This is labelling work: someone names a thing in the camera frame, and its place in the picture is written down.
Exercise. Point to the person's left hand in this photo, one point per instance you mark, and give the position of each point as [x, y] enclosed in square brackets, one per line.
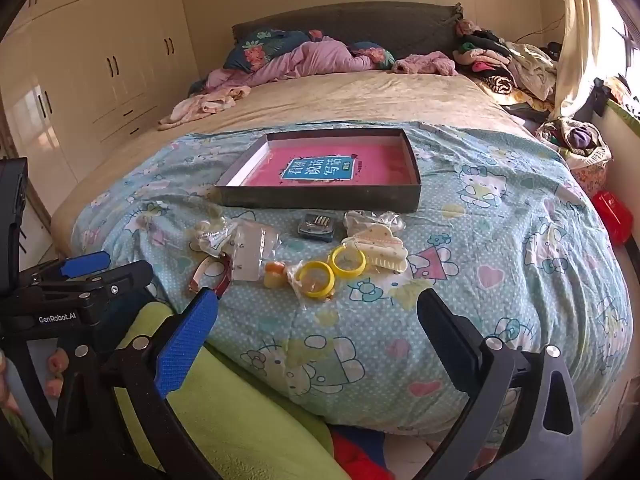
[56, 360]

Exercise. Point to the rhinestone hair clip in case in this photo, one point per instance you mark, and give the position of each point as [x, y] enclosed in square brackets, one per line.
[315, 225]

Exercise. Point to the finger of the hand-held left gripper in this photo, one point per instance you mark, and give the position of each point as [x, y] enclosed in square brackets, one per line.
[85, 264]
[125, 276]

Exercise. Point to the cream wardrobe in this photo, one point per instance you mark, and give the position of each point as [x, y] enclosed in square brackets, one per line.
[100, 60]

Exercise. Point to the crumpled clear jewelry bag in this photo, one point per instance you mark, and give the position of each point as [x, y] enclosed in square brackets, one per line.
[370, 218]

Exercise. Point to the red plastic container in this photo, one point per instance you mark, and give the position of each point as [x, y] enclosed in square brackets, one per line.
[612, 215]

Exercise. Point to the grey padded headboard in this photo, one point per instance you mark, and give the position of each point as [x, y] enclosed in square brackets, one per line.
[375, 25]

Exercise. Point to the pile of clothes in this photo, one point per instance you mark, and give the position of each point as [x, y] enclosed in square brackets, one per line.
[500, 60]

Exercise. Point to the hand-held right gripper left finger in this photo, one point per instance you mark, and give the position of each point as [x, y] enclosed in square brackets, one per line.
[185, 340]

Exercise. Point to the green garment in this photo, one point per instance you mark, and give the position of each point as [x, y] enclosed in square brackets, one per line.
[240, 425]

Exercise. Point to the cream cloud hair clip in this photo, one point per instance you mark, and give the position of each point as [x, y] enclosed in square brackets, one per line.
[382, 245]

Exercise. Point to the black shallow cardboard box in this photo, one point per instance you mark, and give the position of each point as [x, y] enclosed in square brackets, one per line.
[320, 199]

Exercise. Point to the pale pink garment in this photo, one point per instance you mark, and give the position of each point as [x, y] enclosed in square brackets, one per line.
[200, 106]

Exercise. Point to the pink quilt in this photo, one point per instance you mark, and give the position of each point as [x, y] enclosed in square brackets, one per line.
[310, 60]

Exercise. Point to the pink fuzzy garment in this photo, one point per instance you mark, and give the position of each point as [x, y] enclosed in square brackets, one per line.
[425, 64]

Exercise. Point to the cream curtain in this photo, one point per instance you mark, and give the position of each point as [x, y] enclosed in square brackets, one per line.
[575, 60]

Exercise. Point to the red cloth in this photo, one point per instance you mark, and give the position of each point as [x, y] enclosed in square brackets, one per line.
[360, 457]

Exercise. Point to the floral bag of clothes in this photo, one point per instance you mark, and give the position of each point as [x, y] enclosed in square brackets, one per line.
[575, 140]

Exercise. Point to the bed with beige sheet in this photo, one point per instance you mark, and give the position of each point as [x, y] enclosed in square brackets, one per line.
[350, 95]

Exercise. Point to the clear bag with earring card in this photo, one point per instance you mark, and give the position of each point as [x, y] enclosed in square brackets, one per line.
[255, 255]

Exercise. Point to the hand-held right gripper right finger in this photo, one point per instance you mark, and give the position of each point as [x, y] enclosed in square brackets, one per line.
[450, 332]

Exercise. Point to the small clear plastic bag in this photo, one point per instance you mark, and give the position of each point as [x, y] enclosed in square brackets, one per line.
[212, 235]

